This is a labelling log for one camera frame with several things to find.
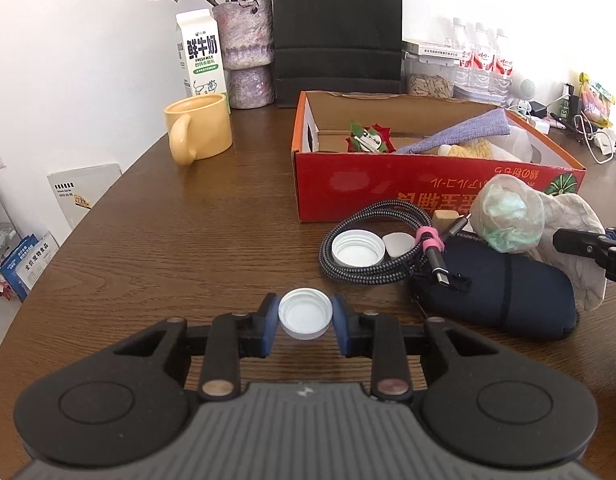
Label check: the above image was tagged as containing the black braided usb cable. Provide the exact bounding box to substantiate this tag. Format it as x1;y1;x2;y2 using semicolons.
319;199;474;293

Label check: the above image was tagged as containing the blue white packet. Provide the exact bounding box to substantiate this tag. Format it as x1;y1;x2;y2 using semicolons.
0;232;59;303

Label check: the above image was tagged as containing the large white ribbed cap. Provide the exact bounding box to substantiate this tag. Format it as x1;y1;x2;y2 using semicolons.
331;230;386;268

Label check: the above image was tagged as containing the clear bag with green mask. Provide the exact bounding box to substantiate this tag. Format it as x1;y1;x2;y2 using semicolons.
470;175;546;256

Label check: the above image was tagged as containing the white cloth bag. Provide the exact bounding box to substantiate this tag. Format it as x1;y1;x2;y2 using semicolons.
530;192;609;313

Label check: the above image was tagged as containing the clear seed container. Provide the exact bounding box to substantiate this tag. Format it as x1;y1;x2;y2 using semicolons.
402;39;464;98

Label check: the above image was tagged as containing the red cardboard box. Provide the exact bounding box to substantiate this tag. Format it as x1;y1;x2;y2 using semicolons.
290;90;587;223

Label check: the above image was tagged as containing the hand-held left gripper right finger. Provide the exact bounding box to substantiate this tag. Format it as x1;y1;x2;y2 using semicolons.
330;294;503;402

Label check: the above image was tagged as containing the white green milk carton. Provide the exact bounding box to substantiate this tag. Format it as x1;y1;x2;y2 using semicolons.
175;8;231;113

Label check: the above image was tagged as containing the white charger with cable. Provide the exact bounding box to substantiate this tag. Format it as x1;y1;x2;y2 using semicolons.
573;115;616;163

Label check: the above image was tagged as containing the white bottle cap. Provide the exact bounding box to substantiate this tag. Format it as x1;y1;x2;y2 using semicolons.
278;287;334;341

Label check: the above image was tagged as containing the black upright device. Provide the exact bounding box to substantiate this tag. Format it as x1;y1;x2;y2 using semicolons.
558;82;579;121

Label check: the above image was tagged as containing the purple fabric drawstring pouch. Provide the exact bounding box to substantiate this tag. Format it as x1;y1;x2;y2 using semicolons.
395;109;511;156

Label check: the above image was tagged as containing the black paper bag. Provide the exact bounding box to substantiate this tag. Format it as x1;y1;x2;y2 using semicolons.
272;0;404;108

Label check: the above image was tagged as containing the yellow white plush toy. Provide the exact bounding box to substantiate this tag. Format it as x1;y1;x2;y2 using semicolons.
438;140;509;160

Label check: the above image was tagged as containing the small white plastic cap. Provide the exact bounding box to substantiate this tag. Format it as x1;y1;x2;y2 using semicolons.
382;232;416;261

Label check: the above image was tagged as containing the red artificial rose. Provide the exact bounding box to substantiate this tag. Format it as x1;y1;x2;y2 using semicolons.
345;121;396;153

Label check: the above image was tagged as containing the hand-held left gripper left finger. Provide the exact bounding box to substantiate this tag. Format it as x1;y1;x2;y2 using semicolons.
110;294;282;402

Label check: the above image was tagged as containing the yellow snack packet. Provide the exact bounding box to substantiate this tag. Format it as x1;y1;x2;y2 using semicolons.
578;72;616;128

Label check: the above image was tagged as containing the purple mottled vase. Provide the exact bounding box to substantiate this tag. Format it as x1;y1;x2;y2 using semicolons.
211;0;276;110

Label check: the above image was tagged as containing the dark blue zip pouch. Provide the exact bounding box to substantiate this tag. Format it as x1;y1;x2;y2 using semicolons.
408;235;580;341

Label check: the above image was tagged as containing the yellow ceramic mug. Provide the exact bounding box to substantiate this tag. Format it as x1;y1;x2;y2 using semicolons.
164;93;234;165

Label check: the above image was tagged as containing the clear water bottle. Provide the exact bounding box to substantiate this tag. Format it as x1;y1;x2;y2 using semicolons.
450;17;475;86
469;22;496;88
490;29;515;93

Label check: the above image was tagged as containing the white flat carton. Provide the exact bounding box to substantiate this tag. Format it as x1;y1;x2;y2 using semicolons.
47;162;123;231

